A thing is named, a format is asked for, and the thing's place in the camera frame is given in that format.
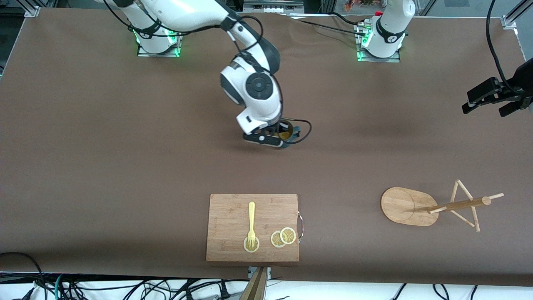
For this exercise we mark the wooden cup rack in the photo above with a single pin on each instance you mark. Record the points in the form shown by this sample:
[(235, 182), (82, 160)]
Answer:
[(406, 206)]

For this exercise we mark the metal beam bracket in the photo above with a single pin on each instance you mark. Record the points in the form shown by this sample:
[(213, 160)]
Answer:
[(251, 271)]

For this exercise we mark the brown table cover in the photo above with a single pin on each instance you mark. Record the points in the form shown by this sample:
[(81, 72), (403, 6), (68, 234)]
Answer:
[(125, 187)]

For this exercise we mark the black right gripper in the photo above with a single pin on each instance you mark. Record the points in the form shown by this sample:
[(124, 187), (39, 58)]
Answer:
[(277, 128)]

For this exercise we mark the bamboo cutting board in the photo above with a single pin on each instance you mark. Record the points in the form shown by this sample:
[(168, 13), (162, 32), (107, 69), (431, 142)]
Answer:
[(229, 225)]

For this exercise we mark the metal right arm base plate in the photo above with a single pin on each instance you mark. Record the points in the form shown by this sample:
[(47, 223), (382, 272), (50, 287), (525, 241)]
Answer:
[(143, 53)]

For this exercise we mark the teal cup yellow inside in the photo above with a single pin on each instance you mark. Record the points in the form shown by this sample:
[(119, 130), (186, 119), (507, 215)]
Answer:
[(285, 134)]

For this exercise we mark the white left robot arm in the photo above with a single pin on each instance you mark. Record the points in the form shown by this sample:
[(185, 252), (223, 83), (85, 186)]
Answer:
[(387, 29)]

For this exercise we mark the wooden beam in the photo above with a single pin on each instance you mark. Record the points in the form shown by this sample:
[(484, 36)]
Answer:
[(256, 289)]

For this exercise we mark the yellow plastic fork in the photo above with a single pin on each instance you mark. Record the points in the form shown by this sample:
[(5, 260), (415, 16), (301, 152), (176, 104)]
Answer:
[(251, 216)]

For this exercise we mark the grey power strip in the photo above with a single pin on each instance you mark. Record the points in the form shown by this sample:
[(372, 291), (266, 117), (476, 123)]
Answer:
[(272, 6)]

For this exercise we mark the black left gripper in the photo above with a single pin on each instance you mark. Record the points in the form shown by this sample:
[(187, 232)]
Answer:
[(510, 92)]

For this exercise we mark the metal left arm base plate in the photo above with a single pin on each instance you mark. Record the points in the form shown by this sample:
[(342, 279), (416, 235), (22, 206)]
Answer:
[(393, 59)]

